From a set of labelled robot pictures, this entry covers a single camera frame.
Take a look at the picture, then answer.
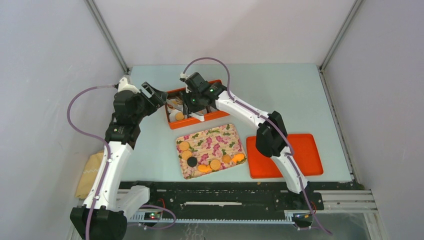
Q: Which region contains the orange cookie tin box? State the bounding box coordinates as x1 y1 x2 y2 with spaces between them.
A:
165 88 229 130

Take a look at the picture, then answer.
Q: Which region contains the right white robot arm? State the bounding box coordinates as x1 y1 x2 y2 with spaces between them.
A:
179 72 311 209

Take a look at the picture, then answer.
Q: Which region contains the orange pumpkin cookie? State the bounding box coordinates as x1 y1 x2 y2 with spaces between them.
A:
231 153 246 164
197 164 213 174

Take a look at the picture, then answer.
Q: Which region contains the black round cookie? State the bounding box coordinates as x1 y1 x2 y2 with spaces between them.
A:
186 156 198 168

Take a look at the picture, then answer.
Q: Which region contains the yellow cloth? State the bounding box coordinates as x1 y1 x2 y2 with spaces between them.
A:
75 151 104 199

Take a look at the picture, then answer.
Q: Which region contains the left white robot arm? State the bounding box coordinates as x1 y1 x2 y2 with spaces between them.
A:
68 79 168 240

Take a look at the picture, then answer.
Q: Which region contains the orange tin lid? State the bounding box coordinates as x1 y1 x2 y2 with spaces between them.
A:
246 133 324 179

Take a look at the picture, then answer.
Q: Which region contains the white paper cupcake liner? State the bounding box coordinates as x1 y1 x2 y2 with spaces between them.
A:
169 110 180 123
166 98 183 111

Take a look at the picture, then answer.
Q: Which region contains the small tan cookie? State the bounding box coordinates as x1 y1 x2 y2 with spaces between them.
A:
221 154 232 164

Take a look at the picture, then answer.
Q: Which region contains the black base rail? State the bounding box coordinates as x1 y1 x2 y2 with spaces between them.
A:
118 181 375 223

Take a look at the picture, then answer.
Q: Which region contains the floral cookie tray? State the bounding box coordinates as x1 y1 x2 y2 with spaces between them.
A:
175 123 248 180

